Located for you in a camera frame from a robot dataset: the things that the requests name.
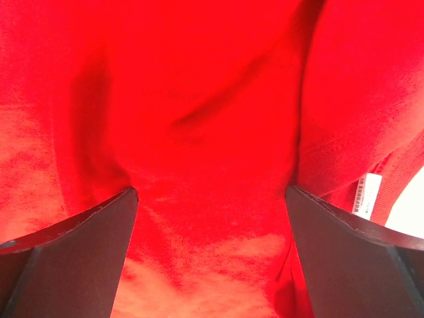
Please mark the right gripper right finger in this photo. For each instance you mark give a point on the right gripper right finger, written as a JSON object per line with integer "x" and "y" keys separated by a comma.
{"x": 354, "y": 267}

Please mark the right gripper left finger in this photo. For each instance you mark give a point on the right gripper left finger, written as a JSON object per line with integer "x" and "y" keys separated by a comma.
{"x": 72, "y": 268}

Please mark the red t shirt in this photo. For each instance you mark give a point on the red t shirt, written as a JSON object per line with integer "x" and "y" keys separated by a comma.
{"x": 209, "y": 109}

